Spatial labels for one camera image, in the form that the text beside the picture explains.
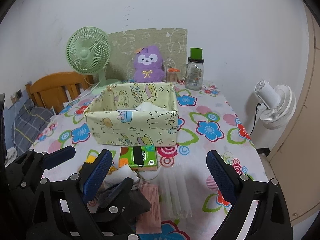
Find green tissue pack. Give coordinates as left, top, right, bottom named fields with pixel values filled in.
left=118, top=145, right=158, bottom=171

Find clear plastic bag pack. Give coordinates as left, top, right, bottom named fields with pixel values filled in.
left=159, top=166, right=192, bottom=219

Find dark grey cloth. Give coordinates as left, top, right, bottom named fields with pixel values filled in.
left=96, top=186, right=151, bottom=225

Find white tissue packet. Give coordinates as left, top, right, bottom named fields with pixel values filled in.
left=102, top=165, right=140, bottom=190

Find pink paper packet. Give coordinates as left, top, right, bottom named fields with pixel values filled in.
left=136, top=184, right=162, bottom=234

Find grey plaid pillow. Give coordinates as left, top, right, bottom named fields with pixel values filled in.
left=11, top=99, right=54, bottom=157

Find beige cabinet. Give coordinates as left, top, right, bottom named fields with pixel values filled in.
left=267, top=9, right=319, bottom=226

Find yellow cartoon fabric box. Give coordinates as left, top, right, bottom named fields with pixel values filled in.
left=84, top=82, right=178, bottom=147

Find floral tablecloth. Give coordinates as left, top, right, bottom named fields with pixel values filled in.
left=31, top=83, right=267, bottom=239

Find white circulator fan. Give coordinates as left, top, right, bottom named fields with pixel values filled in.
left=254, top=79, right=297, bottom=130

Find green desk fan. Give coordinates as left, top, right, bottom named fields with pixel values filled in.
left=66, top=27, right=120, bottom=95

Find toothpick jar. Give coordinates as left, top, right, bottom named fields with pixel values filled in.
left=166, top=70, right=179, bottom=83

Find purple plush bunny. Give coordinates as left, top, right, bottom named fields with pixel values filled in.
left=133, top=45, right=165, bottom=83

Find glass mason jar mug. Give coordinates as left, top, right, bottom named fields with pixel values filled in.
left=185, top=57, right=204, bottom=90

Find green plastic cup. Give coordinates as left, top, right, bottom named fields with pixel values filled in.
left=190, top=48, right=203, bottom=60

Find beige cartoon puzzle mat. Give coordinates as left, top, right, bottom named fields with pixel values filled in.
left=106, top=28, right=188, bottom=81

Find wall power socket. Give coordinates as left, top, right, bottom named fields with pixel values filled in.
left=15, top=90, right=23, bottom=100

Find black fan power cable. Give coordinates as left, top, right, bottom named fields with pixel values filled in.
left=249, top=102, right=262, bottom=135

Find orange handled scissors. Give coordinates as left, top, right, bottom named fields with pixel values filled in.
left=167, top=67, right=180, bottom=72

